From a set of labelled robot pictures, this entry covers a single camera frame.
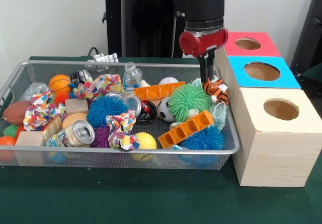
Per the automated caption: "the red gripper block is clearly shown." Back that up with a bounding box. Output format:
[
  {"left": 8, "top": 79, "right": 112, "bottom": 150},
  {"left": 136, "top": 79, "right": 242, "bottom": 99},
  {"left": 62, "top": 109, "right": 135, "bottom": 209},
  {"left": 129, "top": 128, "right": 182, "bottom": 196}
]
[{"left": 179, "top": 27, "right": 229, "bottom": 84}]

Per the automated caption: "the orange striped tiger plush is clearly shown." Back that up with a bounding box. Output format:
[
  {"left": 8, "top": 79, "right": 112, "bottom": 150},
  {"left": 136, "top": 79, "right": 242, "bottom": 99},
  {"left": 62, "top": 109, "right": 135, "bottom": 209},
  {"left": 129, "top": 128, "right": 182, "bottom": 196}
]
[{"left": 203, "top": 79, "right": 231, "bottom": 106}]

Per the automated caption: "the blue spiky rubber ball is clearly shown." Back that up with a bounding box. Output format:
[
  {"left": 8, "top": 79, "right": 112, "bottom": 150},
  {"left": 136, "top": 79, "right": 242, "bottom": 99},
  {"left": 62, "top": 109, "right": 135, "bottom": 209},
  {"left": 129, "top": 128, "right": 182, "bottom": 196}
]
[
  {"left": 87, "top": 95, "right": 129, "bottom": 128},
  {"left": 180, "top": 126, "right": 225, "bottom": 151}
]

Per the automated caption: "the colourful dotted cloth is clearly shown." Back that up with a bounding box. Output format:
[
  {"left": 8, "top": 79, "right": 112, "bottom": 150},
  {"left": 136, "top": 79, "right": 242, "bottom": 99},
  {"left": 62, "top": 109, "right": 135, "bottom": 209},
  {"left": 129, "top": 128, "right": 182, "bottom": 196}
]
[{"left": 23, "top": 91, "right": 68, "bottom": 131}]

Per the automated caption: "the wooden box with three holes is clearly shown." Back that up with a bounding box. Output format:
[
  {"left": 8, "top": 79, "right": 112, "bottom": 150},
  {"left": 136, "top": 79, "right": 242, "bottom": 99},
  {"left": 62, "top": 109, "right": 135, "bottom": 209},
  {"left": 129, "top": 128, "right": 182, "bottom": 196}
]
[{"left": 213, "top": 31, "right": 322, "bottom": 187}]

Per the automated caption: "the shallow clear mesh bin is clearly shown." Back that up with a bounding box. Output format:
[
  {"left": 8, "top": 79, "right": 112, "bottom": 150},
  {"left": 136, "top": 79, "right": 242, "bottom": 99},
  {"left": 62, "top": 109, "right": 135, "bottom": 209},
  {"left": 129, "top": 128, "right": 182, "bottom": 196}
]
[{"left": 0, "top": 60, "right": 239, "bottom": 170}]

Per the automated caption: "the green fuzzy ball with eye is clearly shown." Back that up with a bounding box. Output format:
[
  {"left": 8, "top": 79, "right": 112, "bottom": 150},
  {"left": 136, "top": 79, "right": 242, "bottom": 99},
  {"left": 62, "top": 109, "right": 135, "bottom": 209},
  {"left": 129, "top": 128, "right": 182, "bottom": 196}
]
[{"left": 168, "top": 84, "right": 213, "bottom": 123}]

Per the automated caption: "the light blue knitted cloth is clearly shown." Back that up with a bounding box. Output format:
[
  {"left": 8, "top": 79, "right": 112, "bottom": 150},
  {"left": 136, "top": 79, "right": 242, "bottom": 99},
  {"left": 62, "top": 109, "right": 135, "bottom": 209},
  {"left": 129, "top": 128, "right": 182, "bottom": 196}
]
[{"left": 191, "top": 79, "right": 228, "bottom": 131}]

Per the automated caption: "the small soccer ball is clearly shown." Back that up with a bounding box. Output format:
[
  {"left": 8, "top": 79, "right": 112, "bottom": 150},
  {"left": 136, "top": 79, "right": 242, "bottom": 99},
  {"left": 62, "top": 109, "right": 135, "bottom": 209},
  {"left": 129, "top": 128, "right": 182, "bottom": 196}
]
[{"left": 157, "top": 97, "right": 176, "bottom": 123}]

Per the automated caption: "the black upright panel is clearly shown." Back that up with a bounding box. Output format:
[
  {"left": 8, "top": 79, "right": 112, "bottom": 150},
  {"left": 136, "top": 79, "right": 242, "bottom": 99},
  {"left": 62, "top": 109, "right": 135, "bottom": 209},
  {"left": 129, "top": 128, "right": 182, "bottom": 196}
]
[{"left": 290, "top": 0, "right": 322, "bottom": 80}]

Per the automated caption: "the purple spiky ball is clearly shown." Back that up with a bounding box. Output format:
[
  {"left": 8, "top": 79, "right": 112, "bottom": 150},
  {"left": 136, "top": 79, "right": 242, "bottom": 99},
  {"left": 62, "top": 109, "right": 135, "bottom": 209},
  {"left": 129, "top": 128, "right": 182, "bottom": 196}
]
[{"left": 91, "top": 127, "right": 111, "bottom": 148}]

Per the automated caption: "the small orange basketball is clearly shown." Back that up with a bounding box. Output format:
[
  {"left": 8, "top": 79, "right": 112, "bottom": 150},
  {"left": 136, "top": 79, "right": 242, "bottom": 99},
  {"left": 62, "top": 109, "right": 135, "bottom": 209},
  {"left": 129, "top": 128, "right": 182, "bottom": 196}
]
[{"left": 48, "top": 74, "right": 71, "bottom": 94}]

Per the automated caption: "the colourful drink can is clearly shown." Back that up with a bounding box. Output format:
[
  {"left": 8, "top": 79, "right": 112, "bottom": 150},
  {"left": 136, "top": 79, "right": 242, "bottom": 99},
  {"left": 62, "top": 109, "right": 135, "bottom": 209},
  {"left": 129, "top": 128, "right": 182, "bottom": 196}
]
[{"left": 46, "top": 120, "right": 96, "bottom": 148}]

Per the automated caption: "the plain wooden cube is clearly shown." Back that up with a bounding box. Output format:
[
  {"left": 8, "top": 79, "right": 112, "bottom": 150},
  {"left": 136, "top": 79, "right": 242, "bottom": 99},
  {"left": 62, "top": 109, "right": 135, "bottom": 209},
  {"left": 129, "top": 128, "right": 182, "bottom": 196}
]
[{"left": 15, "top": 130, "right": 45, "bottom": 147}]

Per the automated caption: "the brown rubber ball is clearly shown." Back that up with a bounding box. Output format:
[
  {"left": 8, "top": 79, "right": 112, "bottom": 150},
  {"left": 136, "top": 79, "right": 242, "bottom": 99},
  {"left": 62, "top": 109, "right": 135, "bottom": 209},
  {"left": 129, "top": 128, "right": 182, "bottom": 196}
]
[{"left": 3, "top": 101, "right": 32, "bottom": 125}]

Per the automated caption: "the red-orange ball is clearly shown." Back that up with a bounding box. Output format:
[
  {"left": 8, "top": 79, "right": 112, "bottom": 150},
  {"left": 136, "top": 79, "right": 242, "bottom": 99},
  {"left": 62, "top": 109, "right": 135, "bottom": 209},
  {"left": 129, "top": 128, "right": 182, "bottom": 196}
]
[{"left": 0, "top": 136, "right": 17, "bottom": 162}]

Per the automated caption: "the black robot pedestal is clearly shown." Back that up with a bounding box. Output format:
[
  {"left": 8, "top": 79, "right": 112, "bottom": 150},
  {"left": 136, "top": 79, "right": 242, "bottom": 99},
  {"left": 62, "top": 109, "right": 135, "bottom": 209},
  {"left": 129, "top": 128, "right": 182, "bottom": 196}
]
[{"left": 97, "top": 0, "right": 203, "bottom": 58}]

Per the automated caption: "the black cable loop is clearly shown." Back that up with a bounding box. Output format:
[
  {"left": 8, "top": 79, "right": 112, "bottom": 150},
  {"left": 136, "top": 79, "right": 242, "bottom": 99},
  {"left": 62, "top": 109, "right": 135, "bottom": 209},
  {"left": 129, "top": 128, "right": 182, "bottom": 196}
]
[{"left": 88, "top": 46, "right": 102, "bottom": 57}]

